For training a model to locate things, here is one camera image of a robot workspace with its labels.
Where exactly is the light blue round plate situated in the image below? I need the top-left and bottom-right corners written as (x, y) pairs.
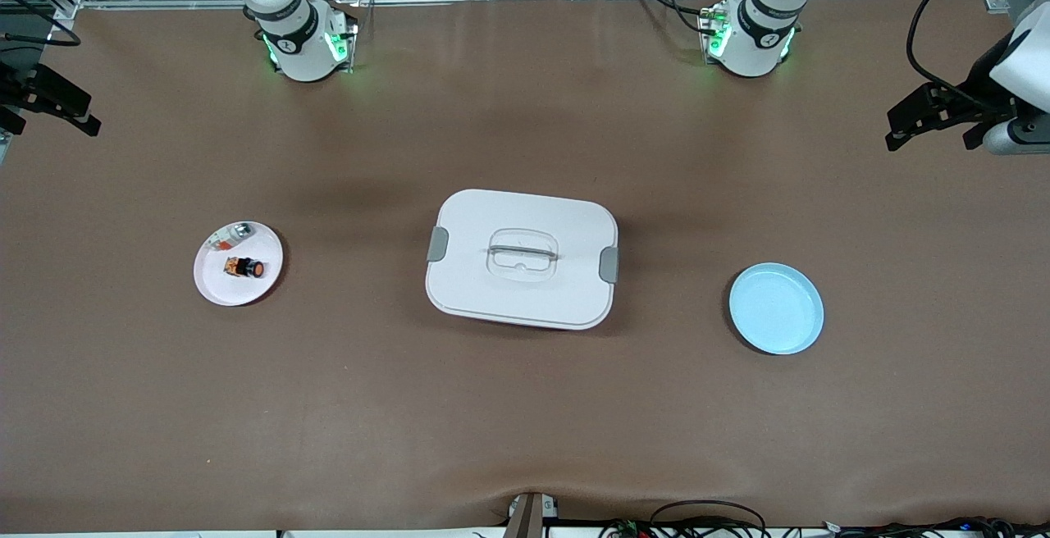
top-left (728, 262), bottom-right (825, 356)

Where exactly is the pinkish white round plate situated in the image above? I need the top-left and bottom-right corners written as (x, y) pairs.
top-left (193, 221), bottom-right (285, 308)

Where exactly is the white lidded storage box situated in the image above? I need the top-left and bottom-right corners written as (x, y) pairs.
top-left (425, 188), bottom-right (620, 331)

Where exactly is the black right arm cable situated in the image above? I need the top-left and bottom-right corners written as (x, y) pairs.
top-left (0, 0), bottom-right (83, 48)

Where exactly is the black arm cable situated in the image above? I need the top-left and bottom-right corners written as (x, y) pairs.
top-left (906, 0), bottom-right (1018, 100)
top-left (0, 0), bottom-right (83, 48)

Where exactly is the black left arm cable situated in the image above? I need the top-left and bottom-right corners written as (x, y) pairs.
top-left (906, 0), bottom-right (1018, 100)

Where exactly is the tangle of black cables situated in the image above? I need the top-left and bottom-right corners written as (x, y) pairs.
top-left (599, 499), bottom-right (1050, 538)

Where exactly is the transparent box lid handle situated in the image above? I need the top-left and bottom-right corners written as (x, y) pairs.
top-left (487, 229), bottom-right (560, 283)

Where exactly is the brown post with white bracket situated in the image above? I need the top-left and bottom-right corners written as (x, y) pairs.
top-left (502, 492), bottom-right (560, 538)

